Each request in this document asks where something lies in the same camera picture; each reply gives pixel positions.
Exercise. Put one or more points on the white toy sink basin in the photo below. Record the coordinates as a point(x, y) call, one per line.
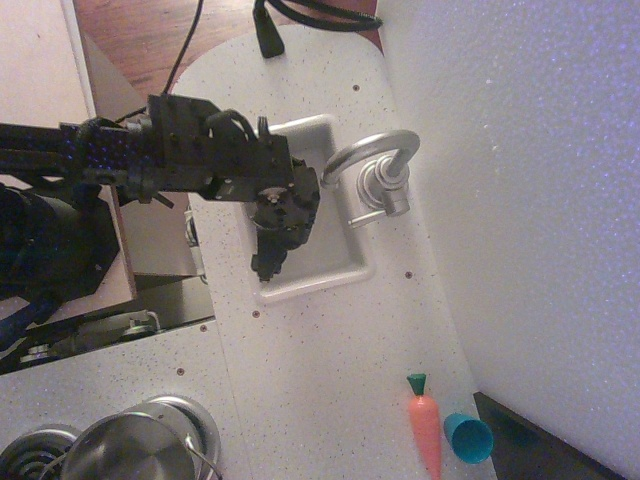
point(335, 254)

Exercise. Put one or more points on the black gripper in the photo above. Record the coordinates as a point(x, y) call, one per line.
point(284, 219)

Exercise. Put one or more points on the orange toy carrot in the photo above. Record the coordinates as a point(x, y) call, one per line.
point(425, 423)

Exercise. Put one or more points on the black clamp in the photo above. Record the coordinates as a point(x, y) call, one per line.
point(330, 18)

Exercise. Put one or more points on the silver metal pot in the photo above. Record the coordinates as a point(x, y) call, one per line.
point(152, 442)

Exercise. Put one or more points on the silver curved faucet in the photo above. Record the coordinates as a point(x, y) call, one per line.
point(382, 184)

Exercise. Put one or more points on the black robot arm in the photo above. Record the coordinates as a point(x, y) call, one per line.
point(180, 144)

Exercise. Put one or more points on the silver stove burner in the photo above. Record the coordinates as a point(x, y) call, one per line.
point(36, 454)

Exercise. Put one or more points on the teal plastic cup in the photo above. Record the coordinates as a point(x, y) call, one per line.
point(470, 439)

